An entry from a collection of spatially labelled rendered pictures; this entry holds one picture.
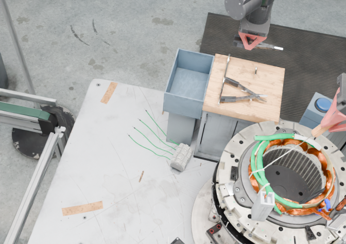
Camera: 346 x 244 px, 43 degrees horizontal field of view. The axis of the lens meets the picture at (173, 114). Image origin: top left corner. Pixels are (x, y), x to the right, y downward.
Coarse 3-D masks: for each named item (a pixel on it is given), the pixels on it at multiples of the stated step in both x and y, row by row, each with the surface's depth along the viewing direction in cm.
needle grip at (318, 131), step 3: (336, 123) 80; (318, 126) 83; (327, 126) 81; (330, 126) 81; (315, 129) 83; (318, 129) 82; (321, 129) 82; (324, 129) 82; (327, 129) 82; (312, 132) 84; (315, 132) 83; (318, 132) 83; (321, 132) 82; (315, 135) 83; (318, 135) 83
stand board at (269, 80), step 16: (224, 64) 123; (240, 64) 123; (256, 64) 123; (240, 80) 120; (256, 80) 120; (272, 80) 120; (208, 96) 116; (240, 96) 117; (272, 96) 117; (224, 112) 115; (240, 112) 114; (256, 112) 114; (272, 112) 114
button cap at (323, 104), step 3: (318, 99) 121; (321, 99) 120; (324, 99) 120; (327, 99) 121; (318, 102) 120; (321, 102) 120; (324, 102) 120; (327, 102) 120; (330, 102) 120; (318, 105) 119; (321, 105) 119; (324, 105) 119; (327, 105) 119; (330, 105) 119; (321, 108) 119; (324, 108) 119; (327, 108) 119
